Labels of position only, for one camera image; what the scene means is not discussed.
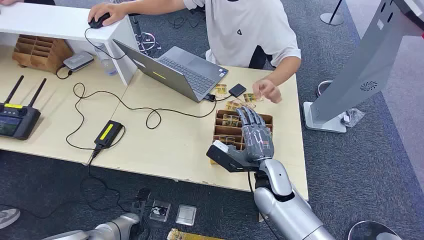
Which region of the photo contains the person's right hand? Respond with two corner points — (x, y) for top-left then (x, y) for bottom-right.
(87, 2), (128, 27)

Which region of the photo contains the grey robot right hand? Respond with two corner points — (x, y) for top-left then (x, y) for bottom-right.
(227, 105), (275, 164)

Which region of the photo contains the person's left hand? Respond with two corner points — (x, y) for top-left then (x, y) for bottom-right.
(252, 78), (283, 105)

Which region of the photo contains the black computer mouse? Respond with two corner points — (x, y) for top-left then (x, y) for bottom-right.
(88, 12), (112, 30)

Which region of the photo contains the wooden card slot organizer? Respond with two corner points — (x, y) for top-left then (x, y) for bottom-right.
(209, 109), (275, 166)

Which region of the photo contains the person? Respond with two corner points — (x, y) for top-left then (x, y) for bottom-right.
(182, 0), (302, 70)

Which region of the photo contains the grey card case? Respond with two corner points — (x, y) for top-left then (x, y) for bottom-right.
(175, 203), (198, 227)

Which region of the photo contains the clear card case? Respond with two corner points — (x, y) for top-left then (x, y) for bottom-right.
(149, 200), (172, 223)

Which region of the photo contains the small black square drive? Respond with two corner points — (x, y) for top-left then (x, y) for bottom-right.
(228, 83), (248, 99)

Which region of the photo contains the white desk riser shelf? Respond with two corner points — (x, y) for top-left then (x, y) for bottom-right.
(0, 2), (140, 88)

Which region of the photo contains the chrome stool base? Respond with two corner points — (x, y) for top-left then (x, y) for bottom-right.
(129, 14), (163, 55)

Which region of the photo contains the clear plastic water bottle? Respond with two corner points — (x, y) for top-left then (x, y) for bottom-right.
(94, 42), (119, 77)

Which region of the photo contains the flat grey hub box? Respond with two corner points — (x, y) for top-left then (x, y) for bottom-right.
(62, 51), (95, 73)

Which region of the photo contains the empty wooden slot organizer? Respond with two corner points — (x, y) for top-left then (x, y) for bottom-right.
(12, 34), (74, 75)

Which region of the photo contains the grey laptop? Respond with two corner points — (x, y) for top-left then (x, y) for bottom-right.
(112, 38), (230, 104)

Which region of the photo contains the clear plastic bag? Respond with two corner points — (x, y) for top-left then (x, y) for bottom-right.
(340, 107), (366, 128)

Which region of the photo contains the grey kiosk stand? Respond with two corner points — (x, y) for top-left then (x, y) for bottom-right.
(302, 0), (424, 134)

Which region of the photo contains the gold foil package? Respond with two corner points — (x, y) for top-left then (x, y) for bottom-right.
(166, 228), (227, 240)

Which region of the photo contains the black power adapter yellow label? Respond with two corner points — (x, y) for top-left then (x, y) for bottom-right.
(94, 119), (124, 149)

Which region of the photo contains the black floor plug block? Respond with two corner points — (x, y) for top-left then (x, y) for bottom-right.
(131, 188), (152, 217)

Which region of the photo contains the black remote controller with antennas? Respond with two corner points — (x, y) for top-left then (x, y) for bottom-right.
(0, 75), (48, 141)

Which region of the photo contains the round grey base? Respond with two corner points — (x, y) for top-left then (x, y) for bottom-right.
(347, 220), (404, 240)

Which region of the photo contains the grey shoe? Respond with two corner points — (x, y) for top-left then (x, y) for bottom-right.
(0, 208), (21, 230)

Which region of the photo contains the black mouse cable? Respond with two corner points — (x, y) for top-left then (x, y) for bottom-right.
(83, 27), (127, 61)

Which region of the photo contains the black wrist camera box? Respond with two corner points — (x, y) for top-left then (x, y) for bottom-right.
(205, 140), (250, 173)

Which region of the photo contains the chrome ring base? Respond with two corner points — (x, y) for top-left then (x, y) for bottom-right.
(315, 79), (334, 99)

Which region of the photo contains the black floor cable tangle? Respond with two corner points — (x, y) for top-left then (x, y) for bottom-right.
(166, 9), (204, 31)

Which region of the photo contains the black hub cable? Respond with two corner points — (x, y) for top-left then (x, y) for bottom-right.
(55, 64), (74, 81)

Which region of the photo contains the stanchion post with round base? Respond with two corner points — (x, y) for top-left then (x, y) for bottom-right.
(319, 0), (346, 27)

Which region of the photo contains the black power adapter cable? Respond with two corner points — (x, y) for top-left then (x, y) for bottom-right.
(0, 82), (233, 220)

